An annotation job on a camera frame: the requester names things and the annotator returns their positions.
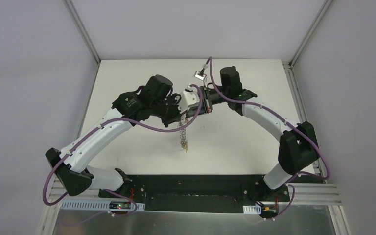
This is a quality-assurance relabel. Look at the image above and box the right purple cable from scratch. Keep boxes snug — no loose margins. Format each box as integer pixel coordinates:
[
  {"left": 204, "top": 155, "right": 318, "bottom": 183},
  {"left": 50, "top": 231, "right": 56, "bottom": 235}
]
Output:
[{"left": 199, "top": 56, "right": 331, "bottom": 221}]

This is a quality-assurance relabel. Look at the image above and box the purple cable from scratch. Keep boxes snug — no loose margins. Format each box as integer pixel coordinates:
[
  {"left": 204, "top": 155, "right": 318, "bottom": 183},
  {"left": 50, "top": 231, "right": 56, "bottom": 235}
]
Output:
[
  {"left": 199, "top": 56, "right": 331, "bottom": 221},
  {"left": 42, "top": 84, "right": 204, "bottom": 218}
]

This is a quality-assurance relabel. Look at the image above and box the right white cable duct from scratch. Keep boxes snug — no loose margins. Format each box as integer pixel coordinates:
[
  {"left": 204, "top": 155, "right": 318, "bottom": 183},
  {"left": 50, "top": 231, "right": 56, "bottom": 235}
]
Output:
[{"left": 242, "top": 204, "right": 262, "bottom": 215}]

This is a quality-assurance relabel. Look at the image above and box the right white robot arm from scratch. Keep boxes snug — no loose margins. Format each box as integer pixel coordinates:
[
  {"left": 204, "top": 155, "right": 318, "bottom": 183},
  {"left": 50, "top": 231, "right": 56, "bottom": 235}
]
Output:
[{"left": 181, "top": 65, "right": 321, "bottom": 201}]

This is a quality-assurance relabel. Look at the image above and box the metal disc keyring with rings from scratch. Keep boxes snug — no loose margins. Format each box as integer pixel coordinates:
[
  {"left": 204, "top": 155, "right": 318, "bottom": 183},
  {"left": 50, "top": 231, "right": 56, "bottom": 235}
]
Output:
[{"left": 178, "top": 114, "right": 189, "bottom": 153}]

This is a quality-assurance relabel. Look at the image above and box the aluminium frame rail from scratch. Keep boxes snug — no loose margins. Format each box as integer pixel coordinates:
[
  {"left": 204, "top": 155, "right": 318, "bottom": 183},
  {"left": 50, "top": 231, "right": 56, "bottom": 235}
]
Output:
[{"left": 46, "top": 180, "right": 342, "bottom": 206}]

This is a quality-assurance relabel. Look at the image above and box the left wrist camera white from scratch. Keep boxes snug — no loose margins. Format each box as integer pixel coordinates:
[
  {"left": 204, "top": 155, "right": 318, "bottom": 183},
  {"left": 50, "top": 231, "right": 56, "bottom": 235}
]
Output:
[{"left": 178, "top": 91, "right": 200, "bottom": 113}]

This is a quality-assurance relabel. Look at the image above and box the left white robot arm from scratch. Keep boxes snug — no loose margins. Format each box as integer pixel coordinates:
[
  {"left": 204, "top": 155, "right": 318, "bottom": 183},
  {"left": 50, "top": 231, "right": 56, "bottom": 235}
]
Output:
[{"left": 45, "top": 74, "right": 198, "bottom": 198}]

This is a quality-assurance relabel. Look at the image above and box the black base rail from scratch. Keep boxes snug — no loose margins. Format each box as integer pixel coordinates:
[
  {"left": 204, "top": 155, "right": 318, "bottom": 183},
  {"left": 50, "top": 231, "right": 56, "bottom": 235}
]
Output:
[{"left": 116, "top": 174, "right": 291, "bottom": 213}]

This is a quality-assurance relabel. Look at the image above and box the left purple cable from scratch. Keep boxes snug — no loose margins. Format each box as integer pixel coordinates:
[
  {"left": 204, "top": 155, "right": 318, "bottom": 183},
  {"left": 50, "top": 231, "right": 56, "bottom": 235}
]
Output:
[{"left": 42, "top": 84, "right": 204, "bottom": 218}]

